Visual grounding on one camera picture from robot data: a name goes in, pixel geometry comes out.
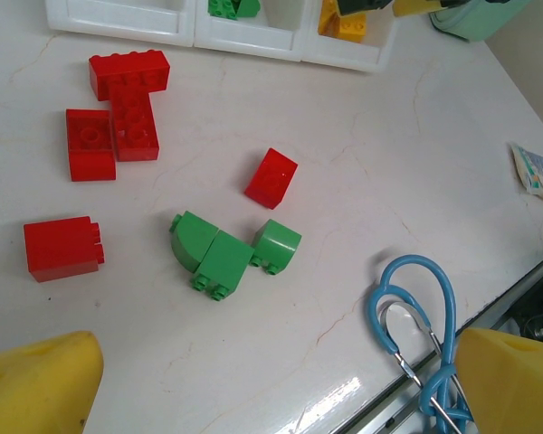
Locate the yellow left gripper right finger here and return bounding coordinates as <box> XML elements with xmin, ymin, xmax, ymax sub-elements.
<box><xmin>453</xmin><ymin>328</ymin><xmax>543</xmax><ymax>434</ymax></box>

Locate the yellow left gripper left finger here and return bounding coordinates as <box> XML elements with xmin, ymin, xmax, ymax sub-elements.
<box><xmin>0</xmin><ymin>330</ymin><xmax>105</xmax><ymax>434</ymax></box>

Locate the green curved lego brick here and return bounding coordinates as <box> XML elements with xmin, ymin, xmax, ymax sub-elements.
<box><xmin>169</xmin><ymin>210</ymin><xmax>220</xmax><ymax>274</ymax></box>
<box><xmin>206</xmin><ymin>0</ymin><xmax>239</xmax><ymax>22</ymax></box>
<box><xmin>248</xmin><ymin>218</ymin><xmax>303</xmax><ymax>277</ymax></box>

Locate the green square lego brick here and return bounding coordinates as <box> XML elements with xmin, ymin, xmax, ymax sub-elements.
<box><xmin>189</xmin><ymin>229</ymin><xmax>254</xmax><ymax>303</ymax></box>

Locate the white plastic bin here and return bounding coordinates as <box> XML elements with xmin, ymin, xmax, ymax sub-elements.
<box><xmin>300</xmin><ymin>0</ymin><xmax>398</xmax><ymax>73</ymax></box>
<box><xmin>44</xmin><ymin>0</ymin><xmax>196</xmax><ymax>48</ymax></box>
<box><xmin>193</xmin><ymin>0</ymin><xmax>310</xmax><ymax>63</ymax></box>

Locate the mint green storage box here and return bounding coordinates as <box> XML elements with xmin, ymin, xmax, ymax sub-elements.
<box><xmin>428</xmin><ymin>0</ymin><xmax>534</xmax><ymax>43</ymax></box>

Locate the blue stethoscope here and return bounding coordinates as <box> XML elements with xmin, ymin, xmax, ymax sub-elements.
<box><xmin>367</xmin><ymin>254</ymin><xmax>474</xmax><ymax>434</ymax></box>

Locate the red tall lego brick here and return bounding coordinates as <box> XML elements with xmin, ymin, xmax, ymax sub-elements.
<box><xmin>23</xmin><ymin>215</ymin><xmax>106</xmax><ymax>284</ymax></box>

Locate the red sloped lego brick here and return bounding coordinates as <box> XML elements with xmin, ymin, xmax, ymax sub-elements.
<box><xmin>243</xmin><ymin>147</ymin><xmax>300</xmax><ymax>211</ymax></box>

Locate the white printed packet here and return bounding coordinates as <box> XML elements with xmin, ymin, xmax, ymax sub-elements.
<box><xmin>508</xmin><ymin>141</ymin><xmax>543</xmax><ymax>208</ymax></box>

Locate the red square lego brick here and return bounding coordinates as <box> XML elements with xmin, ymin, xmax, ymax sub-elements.
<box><xmin>65</xmin><ymin>108</ymin><xmax>118</xmax><ymax>183</ymax></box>

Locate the red long lego brick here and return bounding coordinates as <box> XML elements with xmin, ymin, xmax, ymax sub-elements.
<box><xmin>88</xmin><ymin>48</ymin><xmax>171</xmax><ymax>102</ymax></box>
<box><xmin>108</xmin><ymin>85</ymin><xmax>161</xmax><ymax>163</ymax></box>

